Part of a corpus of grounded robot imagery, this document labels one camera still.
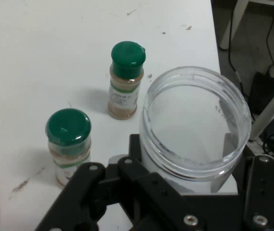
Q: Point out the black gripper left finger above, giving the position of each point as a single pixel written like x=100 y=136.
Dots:
x=84 y=192

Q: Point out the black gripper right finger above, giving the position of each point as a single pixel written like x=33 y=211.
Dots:
x=260 y=192

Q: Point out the tall clear plastic jar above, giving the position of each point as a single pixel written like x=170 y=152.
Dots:
x=187 y=173

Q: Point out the spice bottle sealed green cap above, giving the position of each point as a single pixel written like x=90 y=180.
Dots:
x=67 y=125

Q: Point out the black power adapter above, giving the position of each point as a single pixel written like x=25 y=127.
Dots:
x=263 y=91

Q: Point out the spice bottle tabbed green cap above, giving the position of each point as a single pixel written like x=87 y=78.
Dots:
x=125 y=96

